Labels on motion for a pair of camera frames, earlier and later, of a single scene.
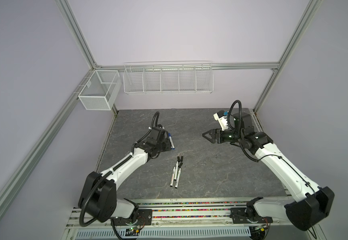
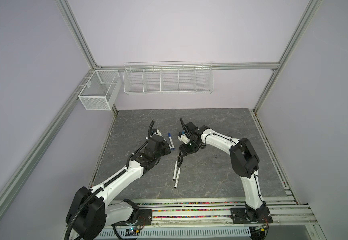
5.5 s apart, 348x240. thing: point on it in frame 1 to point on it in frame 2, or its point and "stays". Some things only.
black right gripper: [214, 133] to [188, 151]
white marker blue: [172, 147] stays
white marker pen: [176, 171] stays
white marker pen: [178, 178] stays
